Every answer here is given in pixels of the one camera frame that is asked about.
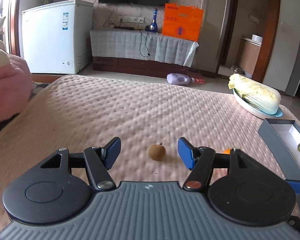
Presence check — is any yellow-orange round orange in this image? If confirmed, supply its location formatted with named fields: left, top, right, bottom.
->
left=222, top=148, right=231, bottom=154

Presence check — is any brown kiwi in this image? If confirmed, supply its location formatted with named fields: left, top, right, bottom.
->
left=148, top=143, right=166, bottom=161

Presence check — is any wooden kitchen cabinet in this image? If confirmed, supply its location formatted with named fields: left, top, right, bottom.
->
left=236, top=37, right=261, bottom=78

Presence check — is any grey white shallow box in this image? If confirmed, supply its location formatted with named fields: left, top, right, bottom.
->
left=258, top=119, right=300, bottom=180

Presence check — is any pink quilted table cover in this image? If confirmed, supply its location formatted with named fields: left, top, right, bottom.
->
left=0, top=75, right=283, bottom=231

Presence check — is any light blue cartoon plate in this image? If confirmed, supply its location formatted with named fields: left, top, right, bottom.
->
left=231, top=87, right=284, bottom=119

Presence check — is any purple detergent bottle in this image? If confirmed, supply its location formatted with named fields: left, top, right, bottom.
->
left=166, top=73, right=195, bottom=86

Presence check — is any napa cabbage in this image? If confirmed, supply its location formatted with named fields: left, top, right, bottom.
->
left=228, top=73, right=281, bottom=115

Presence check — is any dark wood TV cabinet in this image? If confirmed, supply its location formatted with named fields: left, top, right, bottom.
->
left=93, top=57, right=203, bottom=79

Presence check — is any pink plush toy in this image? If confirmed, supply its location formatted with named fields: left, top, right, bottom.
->
left=0, top=40, right=32, bottom=122

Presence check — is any white patterned cabinet cloth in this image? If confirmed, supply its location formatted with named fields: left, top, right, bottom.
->
left=90, top=29, right=199, bottom=67

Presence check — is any white chest freezer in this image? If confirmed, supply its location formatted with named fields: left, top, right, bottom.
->
left=21, top=0, right=93, bottom=74

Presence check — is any orange paper gift bag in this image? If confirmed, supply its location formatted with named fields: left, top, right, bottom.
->
left=162, top=3, right=204, bottom=42

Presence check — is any blue glass bottle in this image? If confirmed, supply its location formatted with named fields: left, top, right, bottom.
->
left=149, top=8, right=158, bottom=33

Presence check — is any black power cable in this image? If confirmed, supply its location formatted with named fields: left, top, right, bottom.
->
left=139, top=29, right=151, bottom=58

